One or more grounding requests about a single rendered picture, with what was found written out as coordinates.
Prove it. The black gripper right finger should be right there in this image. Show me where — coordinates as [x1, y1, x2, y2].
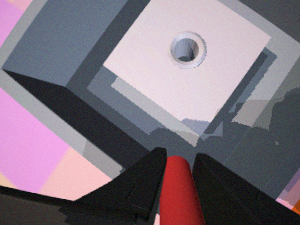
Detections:
[192, 153, 300, 225]

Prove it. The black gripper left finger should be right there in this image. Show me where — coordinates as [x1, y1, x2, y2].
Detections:
[0, 147, 167, 225]

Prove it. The white square plate with hole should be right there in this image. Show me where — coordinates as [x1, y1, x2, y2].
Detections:
[102, 0, 272, 136]

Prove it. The red peg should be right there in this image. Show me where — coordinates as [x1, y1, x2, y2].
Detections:
[159, 156, 204, 225]

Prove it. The grey open box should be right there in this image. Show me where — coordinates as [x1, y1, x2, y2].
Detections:
[0, 0, 300, 200]

